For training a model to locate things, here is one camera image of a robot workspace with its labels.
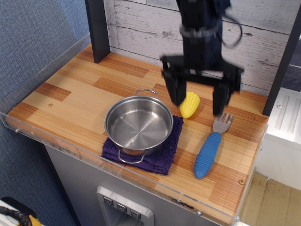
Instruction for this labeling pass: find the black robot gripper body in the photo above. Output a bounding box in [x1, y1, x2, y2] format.
[160, 32, 244, 92]

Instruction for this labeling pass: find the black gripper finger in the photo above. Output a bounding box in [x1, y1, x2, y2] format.
[213, 82, 235, 115]
[163, 71, 187, 106]

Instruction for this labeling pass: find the stainless steel pot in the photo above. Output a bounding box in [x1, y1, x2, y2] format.
[104, 93, 174, 163]

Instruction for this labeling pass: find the blue handled grey spatula fork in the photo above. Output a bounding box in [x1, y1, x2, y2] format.
[194, 112, 234, 179]

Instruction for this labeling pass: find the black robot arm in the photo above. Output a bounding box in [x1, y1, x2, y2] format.
[160, 0, 244, 116]

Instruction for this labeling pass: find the yellow toy corn cob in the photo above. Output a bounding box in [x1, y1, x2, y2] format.
[180, 92, 200, 119]

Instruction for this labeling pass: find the purple folded cloth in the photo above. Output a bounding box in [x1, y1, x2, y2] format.
[102, 115, 184, 175]

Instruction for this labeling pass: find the white appliance at right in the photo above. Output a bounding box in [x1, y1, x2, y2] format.
[254, 88, 301, 190]

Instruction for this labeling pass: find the grey cabinet with button panel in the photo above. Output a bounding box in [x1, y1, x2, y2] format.
[46, 146, 215, 226]

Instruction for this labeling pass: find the yellow object bottom left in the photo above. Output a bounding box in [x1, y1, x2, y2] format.
[25, 215, 43, 226]

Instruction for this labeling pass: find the black right frame post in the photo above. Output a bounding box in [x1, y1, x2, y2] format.
[262, 6, 301, 116]

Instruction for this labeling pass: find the black frame post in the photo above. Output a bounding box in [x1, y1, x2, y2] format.
[85, 0, 111, 63]
[262, 6, 301, 116]

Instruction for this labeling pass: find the black left frame post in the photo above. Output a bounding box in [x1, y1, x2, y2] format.
[85, 0, 111, 63]

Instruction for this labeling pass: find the black braided cable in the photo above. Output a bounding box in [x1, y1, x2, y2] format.
[0, 206, 32, 226]

